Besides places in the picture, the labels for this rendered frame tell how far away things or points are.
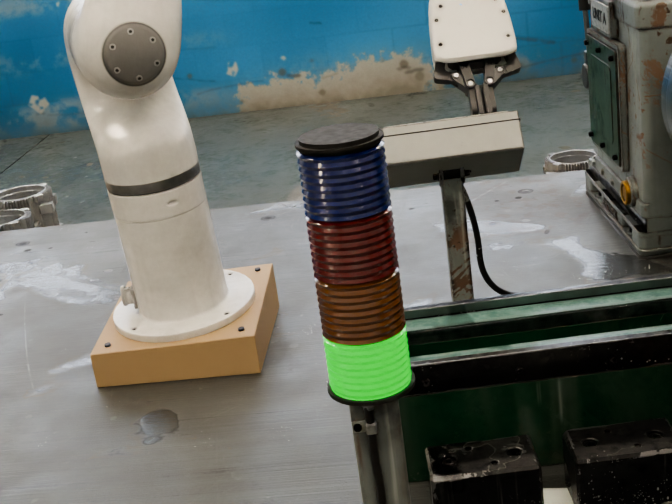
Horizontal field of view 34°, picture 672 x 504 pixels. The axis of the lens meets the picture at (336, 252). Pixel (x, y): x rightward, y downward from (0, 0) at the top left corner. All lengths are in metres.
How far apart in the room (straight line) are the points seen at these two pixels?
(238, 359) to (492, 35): 0.51
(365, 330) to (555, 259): 0.90
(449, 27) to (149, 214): 0.43
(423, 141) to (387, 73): 5.37
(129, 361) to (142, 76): 0.37
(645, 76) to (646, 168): 0.13
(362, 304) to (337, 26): 5.89
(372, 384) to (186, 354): 0.64
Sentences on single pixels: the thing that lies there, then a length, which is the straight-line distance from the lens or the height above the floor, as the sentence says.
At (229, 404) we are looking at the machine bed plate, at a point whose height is 0.80.
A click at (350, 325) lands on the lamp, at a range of 0.74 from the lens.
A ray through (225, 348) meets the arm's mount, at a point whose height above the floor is 0.84.
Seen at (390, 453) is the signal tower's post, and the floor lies 0.98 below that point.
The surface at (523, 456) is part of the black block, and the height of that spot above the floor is 0.86.
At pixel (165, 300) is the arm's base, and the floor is 0.89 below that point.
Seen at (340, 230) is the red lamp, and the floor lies 1.16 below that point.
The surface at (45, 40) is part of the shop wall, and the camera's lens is 6.95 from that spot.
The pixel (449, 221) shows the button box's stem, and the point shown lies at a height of 0.96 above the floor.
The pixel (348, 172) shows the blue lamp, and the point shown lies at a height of 1.20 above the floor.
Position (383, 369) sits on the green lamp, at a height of 1.05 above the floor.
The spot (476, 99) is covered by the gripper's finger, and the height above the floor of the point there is 1.10.
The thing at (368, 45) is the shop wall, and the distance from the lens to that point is 6.61.
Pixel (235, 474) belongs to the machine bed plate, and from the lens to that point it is 1.16.
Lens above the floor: 1.39
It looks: 20 degrees down
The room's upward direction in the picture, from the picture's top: 8 degrees counter-clockwise
